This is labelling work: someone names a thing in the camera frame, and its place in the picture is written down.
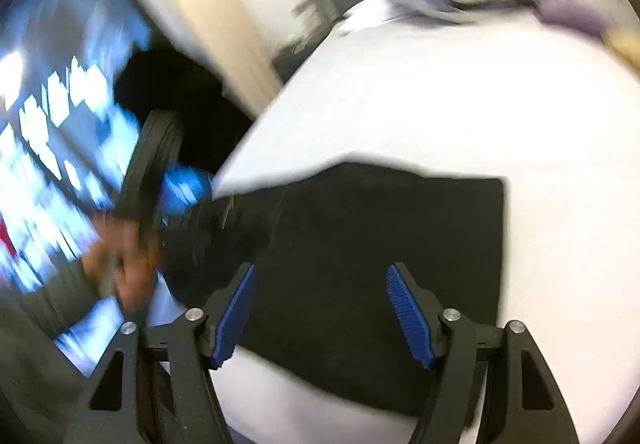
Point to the yellow cushion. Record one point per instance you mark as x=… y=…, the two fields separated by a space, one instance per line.
x=625 y=47

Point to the beige curtain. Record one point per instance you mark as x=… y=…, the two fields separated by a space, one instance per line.
x=200 y=14

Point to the person's left forearm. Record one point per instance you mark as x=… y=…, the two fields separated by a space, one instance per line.
x=47 y=304

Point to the dark hanging cloth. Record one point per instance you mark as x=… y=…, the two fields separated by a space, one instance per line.
x=190 y=104

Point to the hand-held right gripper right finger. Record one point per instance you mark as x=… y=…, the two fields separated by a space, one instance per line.
x=410 y=319

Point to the grey nightstand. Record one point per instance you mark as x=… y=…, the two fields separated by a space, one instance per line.
x=295 y=59

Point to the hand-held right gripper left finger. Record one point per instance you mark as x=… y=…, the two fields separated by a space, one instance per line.
x=232 y=319

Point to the purple cushion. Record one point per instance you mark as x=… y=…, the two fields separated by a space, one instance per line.
x=575 y=17

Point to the person's left hand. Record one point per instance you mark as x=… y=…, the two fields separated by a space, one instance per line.
x=122 y=269

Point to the bed with grey headboard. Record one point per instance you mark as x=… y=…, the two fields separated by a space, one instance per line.
x=450 y=114

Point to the white pillow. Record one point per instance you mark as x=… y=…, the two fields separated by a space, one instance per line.
x=375 y=17

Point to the black pants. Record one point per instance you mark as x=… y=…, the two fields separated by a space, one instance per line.
x=360 y=274

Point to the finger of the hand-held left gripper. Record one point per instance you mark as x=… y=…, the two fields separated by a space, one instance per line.
x=185 y=186

